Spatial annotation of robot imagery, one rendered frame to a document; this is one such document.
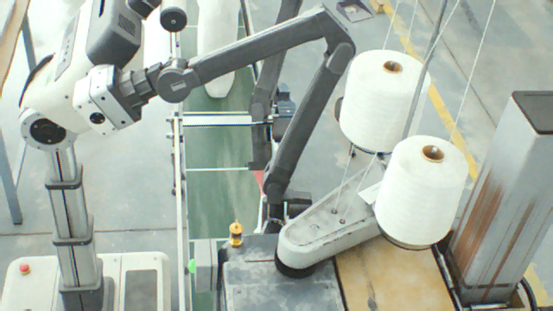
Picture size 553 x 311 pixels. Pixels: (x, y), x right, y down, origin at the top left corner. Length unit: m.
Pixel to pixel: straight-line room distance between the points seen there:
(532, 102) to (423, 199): 0.26
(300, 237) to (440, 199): 0.32
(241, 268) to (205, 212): 1.43
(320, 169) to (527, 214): 2.38
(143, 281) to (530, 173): 1.81
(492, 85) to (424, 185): 3.57
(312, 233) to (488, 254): 0.34
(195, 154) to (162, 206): 0.41
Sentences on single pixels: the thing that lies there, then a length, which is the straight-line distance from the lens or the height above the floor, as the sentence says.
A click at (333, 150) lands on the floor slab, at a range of 3.70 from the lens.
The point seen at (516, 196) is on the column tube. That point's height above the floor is 1.61.
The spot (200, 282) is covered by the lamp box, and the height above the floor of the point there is 1.28.
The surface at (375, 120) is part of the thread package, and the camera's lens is 1.28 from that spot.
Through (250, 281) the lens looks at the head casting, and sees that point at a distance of 1.31.
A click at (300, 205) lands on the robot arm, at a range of 1.61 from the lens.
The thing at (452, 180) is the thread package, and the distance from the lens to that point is 1.09.
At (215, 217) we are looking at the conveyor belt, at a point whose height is 0.38.
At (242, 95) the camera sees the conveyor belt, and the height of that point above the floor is 0.38.
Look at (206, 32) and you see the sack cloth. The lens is 3.19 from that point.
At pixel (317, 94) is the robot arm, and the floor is 1.52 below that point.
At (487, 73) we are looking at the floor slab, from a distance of 4.74.
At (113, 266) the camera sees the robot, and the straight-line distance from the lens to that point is 2.73.
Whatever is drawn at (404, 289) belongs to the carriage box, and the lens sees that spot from 1.36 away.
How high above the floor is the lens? 2.37
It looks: 41 degrees down
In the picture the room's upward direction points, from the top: 7 degrees clockwise
